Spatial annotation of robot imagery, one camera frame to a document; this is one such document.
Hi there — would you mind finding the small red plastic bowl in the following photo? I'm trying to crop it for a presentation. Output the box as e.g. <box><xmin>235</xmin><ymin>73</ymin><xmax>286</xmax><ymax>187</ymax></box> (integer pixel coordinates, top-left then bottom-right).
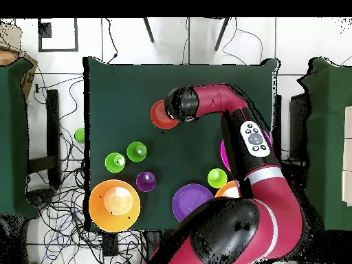
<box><xmin>150</xmin><ymin>99</ymin><xmax>180</xmax><ymax>130</ymax></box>

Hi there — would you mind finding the green plastic cup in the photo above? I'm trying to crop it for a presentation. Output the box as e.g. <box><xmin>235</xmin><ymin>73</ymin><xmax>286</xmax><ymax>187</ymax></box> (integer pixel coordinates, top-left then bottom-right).
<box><xmin>104</xmin><ymin>152</ymin><xmax>127</xmax><ymax>174</ymax></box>
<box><xmin>126</xmin><ymin>141</ymin><xmax>148</xmax><ymax>163</ymax></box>
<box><xmin>207</xmin><ymin>168</ymin><xmax>228</xmax><ymax>189</ymax></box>

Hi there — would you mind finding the purple plastic bowl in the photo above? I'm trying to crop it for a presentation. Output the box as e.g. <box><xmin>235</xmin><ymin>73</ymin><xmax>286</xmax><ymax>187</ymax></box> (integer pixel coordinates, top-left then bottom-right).
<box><xmin>172</xmin><ymin>183</ymin><xmax>215</xmax><ymax>223</ymax></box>

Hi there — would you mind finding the small green plastic bowl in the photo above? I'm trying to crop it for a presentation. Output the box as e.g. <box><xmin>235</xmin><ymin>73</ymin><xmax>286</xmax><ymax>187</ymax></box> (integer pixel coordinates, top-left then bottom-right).
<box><xmin>74</xmin><ymin>127</ymin><xmax>85</xmax><ymax>144</ymax></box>

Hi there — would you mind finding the large orange plastic bowl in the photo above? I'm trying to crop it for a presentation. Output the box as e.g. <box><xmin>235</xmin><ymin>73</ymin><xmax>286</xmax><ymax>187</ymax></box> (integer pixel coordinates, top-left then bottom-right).
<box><xmin>214</xmin><ymin>180</ymin><xmax>241</xmax><ymax>199</ymax></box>
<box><xmin>88</xmin><ymin>179</ymin><xmax>142</xmax><ymax>234</ymax></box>

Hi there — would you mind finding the purple plastic cup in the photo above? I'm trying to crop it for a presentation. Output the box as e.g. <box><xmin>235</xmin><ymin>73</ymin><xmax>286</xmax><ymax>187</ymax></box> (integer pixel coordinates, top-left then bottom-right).
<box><xmin>135</xmin><ymin>171</ymin><xmax>157</xmax><ymax>193</ymax></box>

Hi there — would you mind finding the large pink plastic bowl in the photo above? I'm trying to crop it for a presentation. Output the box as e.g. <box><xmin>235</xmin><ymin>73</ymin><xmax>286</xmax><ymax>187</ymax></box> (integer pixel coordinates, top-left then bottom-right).
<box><xmin>220</xmin><ymin>130</ymin><xmax>274</xmax><ymax>173</ymax></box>

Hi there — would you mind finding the dark green table cloth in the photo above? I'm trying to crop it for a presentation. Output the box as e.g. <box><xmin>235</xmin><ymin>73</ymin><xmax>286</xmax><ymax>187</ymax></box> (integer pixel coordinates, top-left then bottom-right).
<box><xmin>82</xmin><ymin>56</ymin><xmax>281</xmax><ymax>232</ymax></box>

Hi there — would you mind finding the black stand bar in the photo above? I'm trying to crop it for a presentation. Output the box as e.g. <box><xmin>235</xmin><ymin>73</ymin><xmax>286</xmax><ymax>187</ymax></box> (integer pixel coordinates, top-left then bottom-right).
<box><xmin>27</xmin><ymin>89</ymin><xmax>62</xmax><ymax>188</ymax></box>
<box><xmin>272</xmin><ymin>94</ymin><xmax>283</xmax><ymax>163</ymax></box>

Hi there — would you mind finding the black tripod leg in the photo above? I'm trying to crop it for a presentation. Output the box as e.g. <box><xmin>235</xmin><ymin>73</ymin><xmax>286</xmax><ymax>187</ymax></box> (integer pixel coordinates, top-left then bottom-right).
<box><xmin>142</xmin><ymin>17</ymin><xmax>155</xmax><ymax>44</ymax></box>
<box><xmin>214</xmin><ymin>17</ymin><xmax>232</xmax><ymax>52</ymax></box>

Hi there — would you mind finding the black floor power box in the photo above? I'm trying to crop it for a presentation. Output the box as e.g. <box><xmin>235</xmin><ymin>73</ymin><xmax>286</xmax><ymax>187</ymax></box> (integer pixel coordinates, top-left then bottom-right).
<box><xmin>102</xmin><ymin>232</ymin><xmax>120</xmax><ymax>256</ymax></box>

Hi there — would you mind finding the black equipment box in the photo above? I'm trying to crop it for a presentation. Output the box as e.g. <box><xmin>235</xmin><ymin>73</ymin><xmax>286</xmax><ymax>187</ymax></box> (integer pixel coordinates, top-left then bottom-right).
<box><xmin>288</xmin><ymin>92</ymin><xmax>309</xmax><ymax>161</ymax></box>

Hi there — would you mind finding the green side table cloth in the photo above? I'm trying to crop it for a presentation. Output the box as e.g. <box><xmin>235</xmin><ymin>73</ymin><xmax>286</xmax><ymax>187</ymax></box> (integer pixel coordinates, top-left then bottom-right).
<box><xmin>296</xmin><ymin>56</ymin><xmax>352</xmax><ymax>237</ymax></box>
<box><xmin>0</xmin><ymin>58</ymin><xmax>41</xmax><ymax>221</ymax></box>

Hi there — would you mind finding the brown cardboard box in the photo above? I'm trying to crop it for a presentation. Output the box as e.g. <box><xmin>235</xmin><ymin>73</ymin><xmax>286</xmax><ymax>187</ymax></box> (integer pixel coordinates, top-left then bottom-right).
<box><xmin>0</xmin><ymin>21</ymin><xmax>39</xmax><ymax>100</ymax></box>

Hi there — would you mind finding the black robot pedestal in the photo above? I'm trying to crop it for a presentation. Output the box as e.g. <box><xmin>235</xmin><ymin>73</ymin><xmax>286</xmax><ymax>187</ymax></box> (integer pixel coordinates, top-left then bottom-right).
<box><xmin>142</xmin><ymin>230</ymin><xmax>166</xmax><ymax>256</ymax></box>

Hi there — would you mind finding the tangle of floor cables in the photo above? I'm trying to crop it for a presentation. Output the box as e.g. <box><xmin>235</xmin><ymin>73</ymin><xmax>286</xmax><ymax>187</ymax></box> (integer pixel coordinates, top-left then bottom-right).
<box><xmin>25</xmin><ymin>74</ymin><xmax>94</xmax><ymax>264</ymax></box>

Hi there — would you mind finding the thin black cable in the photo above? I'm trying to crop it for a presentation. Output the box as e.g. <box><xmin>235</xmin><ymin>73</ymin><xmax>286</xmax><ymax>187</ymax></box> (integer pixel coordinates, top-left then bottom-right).
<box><xmin>221</xmin><ymin>17</ymin><xmax>264</xmax><ymax>66</ymax></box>
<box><xmin>103</xmin><ymin>17</ymin><xmax>119</xmax><ymax>65</ymax></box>

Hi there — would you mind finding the black square floor frame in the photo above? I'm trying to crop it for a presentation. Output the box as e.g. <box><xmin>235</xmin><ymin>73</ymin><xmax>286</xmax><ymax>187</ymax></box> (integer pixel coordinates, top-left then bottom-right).
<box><xmin>37</xmin><ymin>17</ymin><xmax>79</xmax><ymax>53</ymax></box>

